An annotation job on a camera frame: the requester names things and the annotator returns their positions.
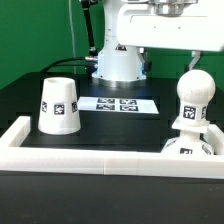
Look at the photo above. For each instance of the white marker sheet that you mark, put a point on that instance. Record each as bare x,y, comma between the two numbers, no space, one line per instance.
122,105

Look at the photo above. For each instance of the white lamp bulb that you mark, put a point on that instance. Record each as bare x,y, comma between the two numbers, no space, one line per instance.
195,89

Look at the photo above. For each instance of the white conical lamp shade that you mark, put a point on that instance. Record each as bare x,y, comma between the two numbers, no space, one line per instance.
59,113

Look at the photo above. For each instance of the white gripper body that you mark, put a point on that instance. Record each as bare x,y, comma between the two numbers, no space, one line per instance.
198,26

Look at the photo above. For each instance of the white lamp base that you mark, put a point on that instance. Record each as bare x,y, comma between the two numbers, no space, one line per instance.
188,142

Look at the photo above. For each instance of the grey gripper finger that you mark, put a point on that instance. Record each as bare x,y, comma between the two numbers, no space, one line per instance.
146,63
196,55

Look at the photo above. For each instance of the white U-shaped fence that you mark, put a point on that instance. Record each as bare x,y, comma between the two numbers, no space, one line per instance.
15,157

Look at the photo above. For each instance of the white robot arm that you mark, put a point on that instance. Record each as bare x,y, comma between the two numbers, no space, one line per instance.
120,65

